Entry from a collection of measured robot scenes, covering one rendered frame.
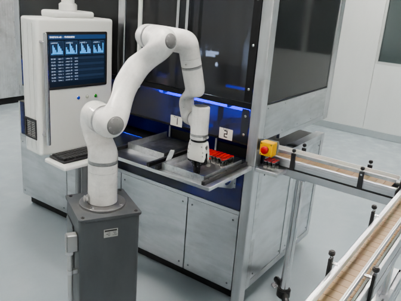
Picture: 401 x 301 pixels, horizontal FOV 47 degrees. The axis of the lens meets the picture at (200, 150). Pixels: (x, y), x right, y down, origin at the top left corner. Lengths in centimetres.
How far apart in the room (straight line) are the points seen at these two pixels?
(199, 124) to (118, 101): 46
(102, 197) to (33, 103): 94
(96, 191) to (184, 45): 70
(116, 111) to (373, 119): 555
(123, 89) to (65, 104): 94
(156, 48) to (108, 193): 61
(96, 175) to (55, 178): 178
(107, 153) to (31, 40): 98
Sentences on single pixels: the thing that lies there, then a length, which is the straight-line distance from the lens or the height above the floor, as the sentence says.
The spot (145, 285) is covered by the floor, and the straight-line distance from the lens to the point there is 300.
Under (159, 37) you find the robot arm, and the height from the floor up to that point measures 155.
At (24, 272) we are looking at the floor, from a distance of 320.
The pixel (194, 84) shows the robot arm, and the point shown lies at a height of 135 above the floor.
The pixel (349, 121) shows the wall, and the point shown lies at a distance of 712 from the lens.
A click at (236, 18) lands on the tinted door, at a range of 243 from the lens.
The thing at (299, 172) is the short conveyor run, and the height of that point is 88.
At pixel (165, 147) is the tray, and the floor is 88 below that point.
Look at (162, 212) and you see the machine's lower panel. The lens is 295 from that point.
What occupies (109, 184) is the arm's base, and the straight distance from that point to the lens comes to 191.
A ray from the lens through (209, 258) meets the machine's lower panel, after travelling 285.
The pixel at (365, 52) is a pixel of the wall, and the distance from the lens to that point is 696.
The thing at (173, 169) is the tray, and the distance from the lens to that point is 229.
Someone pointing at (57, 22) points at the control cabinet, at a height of 153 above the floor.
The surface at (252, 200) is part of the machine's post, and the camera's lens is 255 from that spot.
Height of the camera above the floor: 171
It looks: 18 degrees down
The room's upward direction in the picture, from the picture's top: 4 degrees clockwise
